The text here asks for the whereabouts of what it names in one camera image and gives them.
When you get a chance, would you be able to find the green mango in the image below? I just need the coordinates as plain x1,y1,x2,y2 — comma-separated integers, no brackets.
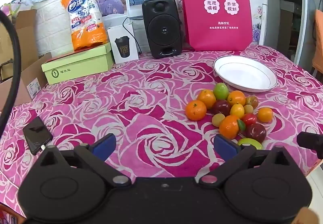
213,83,230,100
237,138,263,150

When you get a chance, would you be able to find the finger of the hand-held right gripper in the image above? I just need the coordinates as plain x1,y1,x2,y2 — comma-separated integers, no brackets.
296,131,323,160

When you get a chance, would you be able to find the black smartphone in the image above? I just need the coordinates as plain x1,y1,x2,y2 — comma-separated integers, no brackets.
23,116,53,156

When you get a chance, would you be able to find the small yellow orange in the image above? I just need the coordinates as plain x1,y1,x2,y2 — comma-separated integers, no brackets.
230,103,245,118

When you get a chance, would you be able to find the white plate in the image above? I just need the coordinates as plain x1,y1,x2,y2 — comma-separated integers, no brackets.
213,56,278,92

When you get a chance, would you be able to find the pink rose tablecloth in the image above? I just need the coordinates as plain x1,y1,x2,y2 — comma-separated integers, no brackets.
0,43,323,224

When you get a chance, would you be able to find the orange chair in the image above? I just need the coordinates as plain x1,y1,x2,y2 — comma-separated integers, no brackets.
311,9,323,74

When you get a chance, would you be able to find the magenta tote bag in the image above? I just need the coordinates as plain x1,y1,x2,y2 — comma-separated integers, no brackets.
177,0,253,51

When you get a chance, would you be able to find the dark red plum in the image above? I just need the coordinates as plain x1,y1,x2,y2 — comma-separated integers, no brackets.
212,100,231,116
245,123,267,143

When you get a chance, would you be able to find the dimpled orange tangerine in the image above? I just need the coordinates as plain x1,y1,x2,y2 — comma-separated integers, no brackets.
185,100,207,121

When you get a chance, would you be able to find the white cup picture box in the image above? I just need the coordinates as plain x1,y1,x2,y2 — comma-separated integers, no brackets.
107,18,140,64

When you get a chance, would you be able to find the red green tomato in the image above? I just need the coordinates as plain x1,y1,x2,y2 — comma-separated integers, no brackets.
245,95,259,109

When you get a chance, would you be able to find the red apple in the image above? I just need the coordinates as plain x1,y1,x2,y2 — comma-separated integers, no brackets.
242,113,257,126

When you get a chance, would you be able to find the orange paper cup pack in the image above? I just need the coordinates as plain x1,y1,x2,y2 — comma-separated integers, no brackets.
60,0,108,51

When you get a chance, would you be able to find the thin black speaker cable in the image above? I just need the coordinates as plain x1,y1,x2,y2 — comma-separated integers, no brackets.
122,17,144,53

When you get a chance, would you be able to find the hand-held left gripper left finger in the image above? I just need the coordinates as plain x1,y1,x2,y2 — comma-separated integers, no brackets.
38,133,132,188

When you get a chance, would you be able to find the tall open cardboard box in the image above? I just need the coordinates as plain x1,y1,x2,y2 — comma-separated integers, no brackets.
0,9,38,83

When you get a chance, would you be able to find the black speaker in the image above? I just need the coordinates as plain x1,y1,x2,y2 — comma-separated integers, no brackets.
142,0,182,59

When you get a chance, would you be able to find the green shoebox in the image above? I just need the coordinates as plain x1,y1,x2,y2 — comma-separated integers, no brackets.
41,42,114,86

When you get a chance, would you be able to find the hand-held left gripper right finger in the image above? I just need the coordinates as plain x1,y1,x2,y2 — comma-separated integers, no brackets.
195,134,301,188

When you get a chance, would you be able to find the round orange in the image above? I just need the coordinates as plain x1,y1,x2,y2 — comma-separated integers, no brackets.
197,89,217,109

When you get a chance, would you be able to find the orange with green leaf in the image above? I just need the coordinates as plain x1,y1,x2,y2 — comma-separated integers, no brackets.
219,115,246,139

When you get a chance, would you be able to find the labelled cardboard box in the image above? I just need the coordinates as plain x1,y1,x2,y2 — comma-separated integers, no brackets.
0,52,52,111

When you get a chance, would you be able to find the thick black cable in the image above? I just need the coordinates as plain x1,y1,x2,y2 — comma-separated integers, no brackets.
0,9,21,136

